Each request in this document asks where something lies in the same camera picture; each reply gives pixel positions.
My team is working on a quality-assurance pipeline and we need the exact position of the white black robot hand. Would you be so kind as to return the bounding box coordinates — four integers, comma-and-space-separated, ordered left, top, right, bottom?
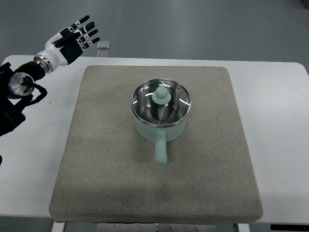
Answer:
33, 15, 100, 73

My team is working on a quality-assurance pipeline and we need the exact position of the glass lid with green knob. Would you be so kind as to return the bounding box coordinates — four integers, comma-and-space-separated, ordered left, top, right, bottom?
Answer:
131, 78, 191, 128

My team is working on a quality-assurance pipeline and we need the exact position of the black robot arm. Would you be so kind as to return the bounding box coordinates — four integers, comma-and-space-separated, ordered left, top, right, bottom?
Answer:
0, 60, 48, 136

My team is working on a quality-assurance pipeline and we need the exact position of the small grey floor plate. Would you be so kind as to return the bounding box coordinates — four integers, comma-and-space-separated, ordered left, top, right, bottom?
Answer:
97, 50, 110, 58

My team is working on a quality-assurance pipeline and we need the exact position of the mint green saucepan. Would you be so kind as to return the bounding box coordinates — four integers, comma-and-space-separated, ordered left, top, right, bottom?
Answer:
134, 116, 188, 166

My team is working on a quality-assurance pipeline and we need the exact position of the grey felt mat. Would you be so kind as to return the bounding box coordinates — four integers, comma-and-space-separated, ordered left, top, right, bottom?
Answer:
49, 66, 263, 225

